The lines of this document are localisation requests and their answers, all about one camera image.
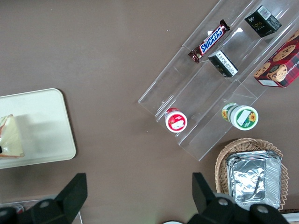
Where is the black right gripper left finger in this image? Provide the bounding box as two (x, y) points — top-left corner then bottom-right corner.
(17, 173), (88, 224)

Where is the Snickers chocolate bar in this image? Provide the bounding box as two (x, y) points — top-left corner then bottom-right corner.
(188, 19), (231, 64)

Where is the clear acrylic stepped display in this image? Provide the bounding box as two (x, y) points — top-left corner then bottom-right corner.
(137, 0), (299, 161)

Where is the red cookie box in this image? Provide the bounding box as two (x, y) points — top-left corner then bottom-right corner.
(253, 29), (299, 89)

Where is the white plastic tray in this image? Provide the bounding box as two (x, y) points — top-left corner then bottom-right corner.
(0, 88), (77, 170)

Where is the small black carton box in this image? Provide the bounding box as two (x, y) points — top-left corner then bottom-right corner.
(207, 50), (239, 78)

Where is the clear acrylic can holder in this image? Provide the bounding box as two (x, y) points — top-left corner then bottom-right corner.
(0, 199), (83, 224)

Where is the red lidded yogurt cup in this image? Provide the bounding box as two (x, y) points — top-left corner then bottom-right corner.
(164, 107), (188, 133)

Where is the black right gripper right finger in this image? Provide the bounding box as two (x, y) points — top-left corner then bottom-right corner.
(188, 172), (290, 224)

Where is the tan wicker basket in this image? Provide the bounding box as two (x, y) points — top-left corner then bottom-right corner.
(214, 137), (290, 210)

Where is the green sunflower cup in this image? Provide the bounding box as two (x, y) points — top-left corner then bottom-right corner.
(221, 102), (259, 130)

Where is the large black carton box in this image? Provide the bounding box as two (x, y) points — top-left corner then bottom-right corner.
(244, 5), (283, 38)

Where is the triangle sandwich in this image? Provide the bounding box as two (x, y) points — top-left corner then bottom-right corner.
(0, 114), (25, 161)

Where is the aluminium foil tray stack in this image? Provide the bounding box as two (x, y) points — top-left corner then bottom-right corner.
(225, 150), (283, 210)

